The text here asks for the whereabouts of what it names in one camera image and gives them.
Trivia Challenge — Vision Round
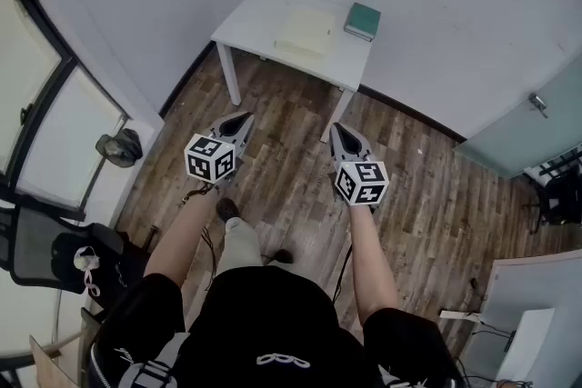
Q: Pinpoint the person's beige trouser leg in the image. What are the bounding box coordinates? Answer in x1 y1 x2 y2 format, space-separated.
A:
216 216 265 276

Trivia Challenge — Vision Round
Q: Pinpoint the frosted glass door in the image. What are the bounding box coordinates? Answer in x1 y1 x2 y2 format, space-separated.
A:
454 54 582 181

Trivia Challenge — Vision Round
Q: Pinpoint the cream rectangular board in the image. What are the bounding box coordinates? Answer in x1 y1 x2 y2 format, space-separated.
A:
273 6 337 59

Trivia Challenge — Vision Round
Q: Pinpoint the right gripper dark cable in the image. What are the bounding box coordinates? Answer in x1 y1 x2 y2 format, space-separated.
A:
331 240 355 305

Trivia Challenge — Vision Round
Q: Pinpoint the white flat monitor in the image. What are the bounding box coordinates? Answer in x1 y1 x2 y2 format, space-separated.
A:
495 307 557 383

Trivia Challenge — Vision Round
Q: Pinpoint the black window frame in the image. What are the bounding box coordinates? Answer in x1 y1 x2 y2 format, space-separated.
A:
0 0 87 224

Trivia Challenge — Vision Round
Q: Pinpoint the white pouch with pink ribbon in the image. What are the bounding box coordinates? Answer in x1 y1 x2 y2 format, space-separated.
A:
73 245 102 299

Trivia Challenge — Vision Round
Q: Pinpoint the grey backpack strap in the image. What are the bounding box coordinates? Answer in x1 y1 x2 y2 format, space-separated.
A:
376 365 431 388
122 331 190 388

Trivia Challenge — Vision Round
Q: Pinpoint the person's right forearm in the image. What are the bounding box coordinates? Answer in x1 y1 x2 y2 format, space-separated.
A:
347 202 401 331

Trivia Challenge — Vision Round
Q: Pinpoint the green book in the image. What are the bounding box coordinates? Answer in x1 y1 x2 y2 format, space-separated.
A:
343 2 382 43

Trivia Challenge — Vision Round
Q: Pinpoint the white power strip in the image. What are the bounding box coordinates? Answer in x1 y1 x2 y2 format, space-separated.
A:
438 309 483 323

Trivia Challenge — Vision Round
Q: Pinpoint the person's black shirt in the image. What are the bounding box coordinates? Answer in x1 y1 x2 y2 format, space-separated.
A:
93 265 466 388

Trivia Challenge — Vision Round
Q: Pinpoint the white side table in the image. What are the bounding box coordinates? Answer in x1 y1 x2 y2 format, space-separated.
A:
458 249 582 388

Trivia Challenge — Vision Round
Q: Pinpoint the left gripper dark cable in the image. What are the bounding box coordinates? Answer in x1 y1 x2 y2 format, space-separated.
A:
181 184 218 290

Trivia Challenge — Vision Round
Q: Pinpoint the gripper dark cable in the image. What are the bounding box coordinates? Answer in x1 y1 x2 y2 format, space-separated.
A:
331 240 355 305
181 184 218 290

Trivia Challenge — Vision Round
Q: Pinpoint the metal door handle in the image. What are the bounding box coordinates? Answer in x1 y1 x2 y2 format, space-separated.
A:
528 92 549 119

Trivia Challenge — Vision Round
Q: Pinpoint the person's left forearm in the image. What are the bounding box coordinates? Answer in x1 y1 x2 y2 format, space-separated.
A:
143 184 219 292

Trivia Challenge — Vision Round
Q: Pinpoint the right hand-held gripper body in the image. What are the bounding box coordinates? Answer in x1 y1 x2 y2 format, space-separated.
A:
331 154 391 214

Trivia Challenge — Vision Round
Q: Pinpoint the black swivel chair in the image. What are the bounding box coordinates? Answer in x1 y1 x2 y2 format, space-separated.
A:
522 147 582 235

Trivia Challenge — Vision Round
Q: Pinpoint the olive green bag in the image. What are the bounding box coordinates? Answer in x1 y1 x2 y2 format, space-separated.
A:
95 127 144 169

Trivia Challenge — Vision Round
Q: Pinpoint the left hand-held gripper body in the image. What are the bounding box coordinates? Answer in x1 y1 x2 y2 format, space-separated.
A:
184 125 249 193

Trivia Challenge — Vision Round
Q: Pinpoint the black mesh office chair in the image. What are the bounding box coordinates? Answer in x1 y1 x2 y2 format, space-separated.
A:
0 194 151 301

